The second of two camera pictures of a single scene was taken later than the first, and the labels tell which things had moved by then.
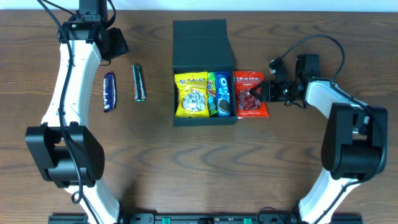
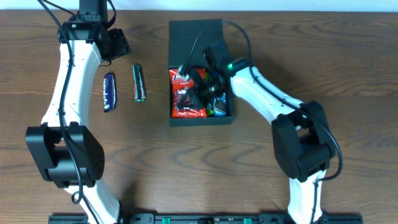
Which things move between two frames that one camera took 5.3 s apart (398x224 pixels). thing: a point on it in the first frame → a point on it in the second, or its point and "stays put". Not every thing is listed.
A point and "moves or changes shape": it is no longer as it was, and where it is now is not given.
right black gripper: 271,91 → 201,86
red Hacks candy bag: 248,105 moves or changes shape
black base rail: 206,219 stays put
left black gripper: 90,16 stays put
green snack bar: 139,91 stays put
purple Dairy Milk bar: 109,91 stays put
